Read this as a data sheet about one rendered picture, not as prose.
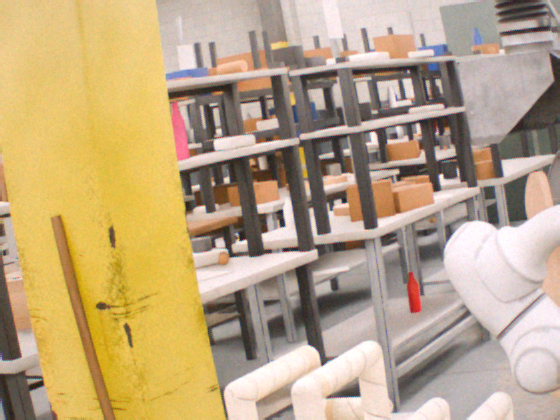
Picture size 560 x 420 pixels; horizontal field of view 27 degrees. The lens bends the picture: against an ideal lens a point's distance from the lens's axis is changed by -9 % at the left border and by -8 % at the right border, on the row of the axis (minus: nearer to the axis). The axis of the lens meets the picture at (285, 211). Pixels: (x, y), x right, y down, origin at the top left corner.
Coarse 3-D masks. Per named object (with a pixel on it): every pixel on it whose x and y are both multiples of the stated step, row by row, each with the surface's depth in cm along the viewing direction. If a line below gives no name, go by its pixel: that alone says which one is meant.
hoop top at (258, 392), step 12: (300, 348) 144; (312, 348) 145; (276, 360) 139; (288, 360) 139; (300, 360) 141; (312, 360) 143; (252, 372) 134; (264, 372) 134; (276, 372) 136; (288, 372) 138; (300, 372) 140; (240, 384) 130; (252, 384) 131; (264, 384) 132; (276, 384) 135; (228, 396) 129; (240, 396) 129; (264, 396) 133
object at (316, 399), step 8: (296, 400) 125; (304, 400) 125; (312, 400) 125; (320, 400) 126; (296, 408) 126; (304, 408) 125; (312, 408) 125; (320, 408) 126; (296, 416) 126; (304, 416) 125; (312, 416) 125; (320, 416) 126
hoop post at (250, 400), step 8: (232, 400) 129; (240, 400) 129; (248, 400) 129; (232, 408) 129; (240, 408) 129; (248, 408) 129; (256, 408) 131; (232, 416) 129; (240, 416) 129; (248, 416) 129; (256, 416) 130
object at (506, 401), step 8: (496, 392) 135; (488, 400) 132; (496, 400) 132; (504, 400) 133; (480, 408) 129; (488, 408) 129; (496, 408) 130; (504, 408) 131; (472, 416) 127; (480, 416) 126; (488, 416) 127; (496, 416) 129; (504, 416) 132
